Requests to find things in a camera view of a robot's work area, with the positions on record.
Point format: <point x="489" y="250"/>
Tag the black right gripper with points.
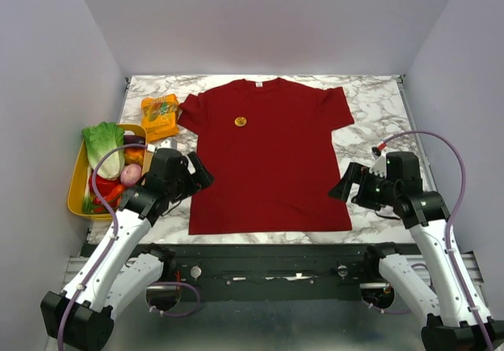
<point x="361" y="188"/>

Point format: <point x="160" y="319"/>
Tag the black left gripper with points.
<point x="200" y="180"/>

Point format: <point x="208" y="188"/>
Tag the red t-shirt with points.
<point x="273" y="174"/>

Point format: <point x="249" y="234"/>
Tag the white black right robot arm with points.
<point x="452" y="314"/>

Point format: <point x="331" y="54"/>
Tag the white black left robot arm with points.
<point x="83" y="314"/>

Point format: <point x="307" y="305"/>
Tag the toy orange pumpkin piece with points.
<point x="134" y="156"/>

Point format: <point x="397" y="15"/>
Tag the toy pink onion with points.
<point x="131" y="174"/>

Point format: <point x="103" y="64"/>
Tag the orange snack packet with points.
<point x="160" y="117"/>

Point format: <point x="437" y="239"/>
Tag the toy purple eggplant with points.
<point x="134" y="141"/>

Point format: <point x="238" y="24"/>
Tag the toy orange carrot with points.
<point x="112" y="198"/>

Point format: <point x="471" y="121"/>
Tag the toy red bell pepper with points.
<point x="105" y="186"/>

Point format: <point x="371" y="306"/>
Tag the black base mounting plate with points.
<point x="229" y="272"/>

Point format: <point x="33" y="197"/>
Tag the toy green lettuce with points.
<point x="99" y="141"/>

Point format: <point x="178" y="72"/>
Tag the toy green onion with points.
<point x="90" y="203"/>

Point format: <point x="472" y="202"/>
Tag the yellow plastic basket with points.
<point x="82" y="172"/>

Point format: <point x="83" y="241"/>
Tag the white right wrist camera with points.
<point x="379" y="167"/>

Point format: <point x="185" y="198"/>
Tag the aluminium frame rail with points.
<point x="163" y="301"/>

